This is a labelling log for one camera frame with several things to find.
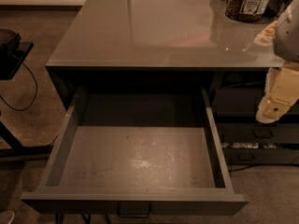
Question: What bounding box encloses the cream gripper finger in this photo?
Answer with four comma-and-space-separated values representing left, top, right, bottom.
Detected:
255, 96, 290, 124

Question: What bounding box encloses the grey cabinet counter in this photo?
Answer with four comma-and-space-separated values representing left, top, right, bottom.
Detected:
47, 0, 283, 105

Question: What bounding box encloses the thick black floor cable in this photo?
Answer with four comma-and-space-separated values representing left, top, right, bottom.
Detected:
227, 154, 299, 173

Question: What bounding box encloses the jar of nuts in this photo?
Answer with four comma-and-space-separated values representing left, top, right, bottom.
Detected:
226, 0, 269, 22

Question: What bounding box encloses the black side stand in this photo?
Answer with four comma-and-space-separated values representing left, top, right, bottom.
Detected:
0, 41, 54, 158

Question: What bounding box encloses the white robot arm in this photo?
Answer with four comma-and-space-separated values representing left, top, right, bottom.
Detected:
256, 0, 299, 124

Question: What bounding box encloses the right middle drawer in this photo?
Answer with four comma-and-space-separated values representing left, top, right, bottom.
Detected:
217, 123, 299, 144

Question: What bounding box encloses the white shoe tip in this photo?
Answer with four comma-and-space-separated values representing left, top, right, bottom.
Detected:
0, 211, 15, 224

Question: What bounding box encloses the dark device on stand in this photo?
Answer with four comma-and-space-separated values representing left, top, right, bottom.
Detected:
0, 29, 21, 54

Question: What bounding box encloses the grey top drawer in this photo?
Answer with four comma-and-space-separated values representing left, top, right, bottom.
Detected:
21, 88, 249, 217

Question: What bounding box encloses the thin black cable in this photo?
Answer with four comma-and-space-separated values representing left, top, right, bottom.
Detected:
0, 53, 39, 112

